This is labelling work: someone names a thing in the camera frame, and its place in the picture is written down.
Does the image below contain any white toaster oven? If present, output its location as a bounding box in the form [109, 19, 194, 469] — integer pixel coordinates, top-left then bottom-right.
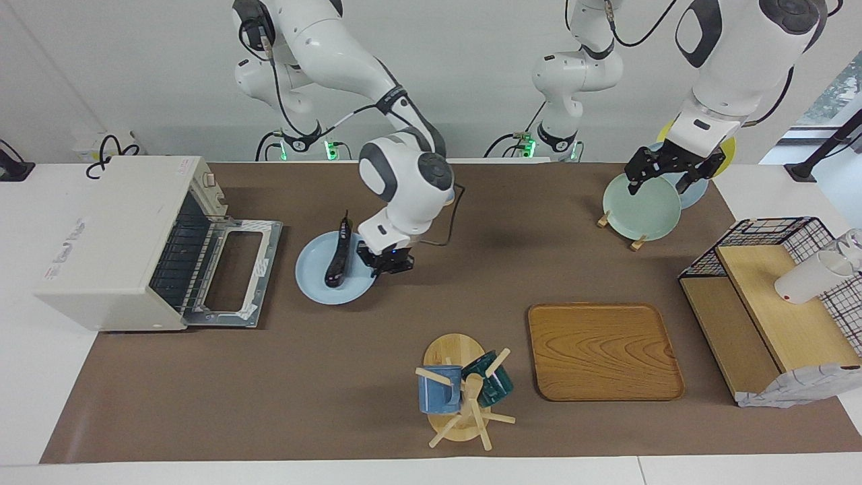
[35, 156, 284, 332]

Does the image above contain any black clamp stand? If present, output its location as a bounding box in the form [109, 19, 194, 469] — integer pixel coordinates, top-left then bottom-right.
[785, 108, 862, 183]

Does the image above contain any yellow plate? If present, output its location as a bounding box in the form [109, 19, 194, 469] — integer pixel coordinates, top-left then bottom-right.
[657, 121, 737, 179]

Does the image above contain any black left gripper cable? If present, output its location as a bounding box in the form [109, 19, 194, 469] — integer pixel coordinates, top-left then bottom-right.
[741, 64, 797, 127]

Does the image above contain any wooden mug tree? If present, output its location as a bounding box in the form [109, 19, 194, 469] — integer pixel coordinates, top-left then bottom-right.
[415, 333, 517, 451]

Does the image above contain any white wall socket box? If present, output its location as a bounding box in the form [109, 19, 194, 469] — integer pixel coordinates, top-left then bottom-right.
[73, 130, 145, 164]

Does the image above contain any blue ceramic mug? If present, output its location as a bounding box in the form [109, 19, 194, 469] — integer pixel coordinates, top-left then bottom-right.
[418, 365, 464, 414]

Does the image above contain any dark purple eggplant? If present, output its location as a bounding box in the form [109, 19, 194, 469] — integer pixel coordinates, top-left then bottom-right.
[325, 210, 354, 289]

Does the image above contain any square wooden tray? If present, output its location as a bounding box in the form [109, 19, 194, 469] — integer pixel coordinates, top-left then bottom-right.
[527, 302, 686, 402]

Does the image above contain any brown table mat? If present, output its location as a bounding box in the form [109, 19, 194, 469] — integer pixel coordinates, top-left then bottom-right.
[39, 162, 862, 464]

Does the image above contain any grey blue upright plate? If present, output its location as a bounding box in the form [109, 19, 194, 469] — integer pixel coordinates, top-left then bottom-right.
[650, 141, 709, 209]

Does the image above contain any clear glass cup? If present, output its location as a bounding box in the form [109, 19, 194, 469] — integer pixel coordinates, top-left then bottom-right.
[835, 228, 862, 260]

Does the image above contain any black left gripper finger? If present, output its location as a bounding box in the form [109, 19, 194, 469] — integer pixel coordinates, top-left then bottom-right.
[677, 150, 727, 195]
[624, 150, 664, 196]

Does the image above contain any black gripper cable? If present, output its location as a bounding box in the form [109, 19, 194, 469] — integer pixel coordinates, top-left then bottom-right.
[411, 182, 465, 247]
[741, 64, 797, 127]

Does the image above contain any white plastic cup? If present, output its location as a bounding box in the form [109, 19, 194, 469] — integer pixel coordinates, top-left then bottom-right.
[774, 251, 856, 304]

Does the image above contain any window with dark frame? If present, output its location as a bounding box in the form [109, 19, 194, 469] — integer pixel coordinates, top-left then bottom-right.
[795, 51, 862, 129]

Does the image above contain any white patterned cloth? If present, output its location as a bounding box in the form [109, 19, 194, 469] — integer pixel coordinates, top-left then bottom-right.
[735, 362, 862, 409]

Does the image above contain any black desk device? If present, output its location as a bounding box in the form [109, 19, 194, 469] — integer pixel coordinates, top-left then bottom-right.
[0, 139, 36, 183]

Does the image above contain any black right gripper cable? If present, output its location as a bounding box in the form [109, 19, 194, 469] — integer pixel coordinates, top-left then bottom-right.
[411, 182, 465, 247]

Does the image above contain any pale green plate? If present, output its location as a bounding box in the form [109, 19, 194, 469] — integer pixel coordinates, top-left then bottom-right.
[602, 170, 682, 242]

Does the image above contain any wooden step shelf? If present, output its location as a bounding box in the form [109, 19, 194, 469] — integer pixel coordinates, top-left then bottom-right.
[679, 244, 862, 405]

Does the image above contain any dark green mug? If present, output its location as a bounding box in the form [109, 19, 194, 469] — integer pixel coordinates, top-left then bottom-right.
[461, 350, 515, 407]

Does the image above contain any wooden plate rack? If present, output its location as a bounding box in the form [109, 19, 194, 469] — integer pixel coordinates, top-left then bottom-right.
[597, 210, 647, 252]

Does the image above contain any black oven power cable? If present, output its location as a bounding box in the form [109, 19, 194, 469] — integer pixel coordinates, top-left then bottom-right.
[86, 135, 141, 179]

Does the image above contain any black wire basket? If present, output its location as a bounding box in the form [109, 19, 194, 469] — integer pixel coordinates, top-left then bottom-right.
[678, 216, 862, 358]

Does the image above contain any light blue plate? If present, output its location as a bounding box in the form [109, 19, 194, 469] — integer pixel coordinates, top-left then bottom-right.
[295, 231, 376, 306]

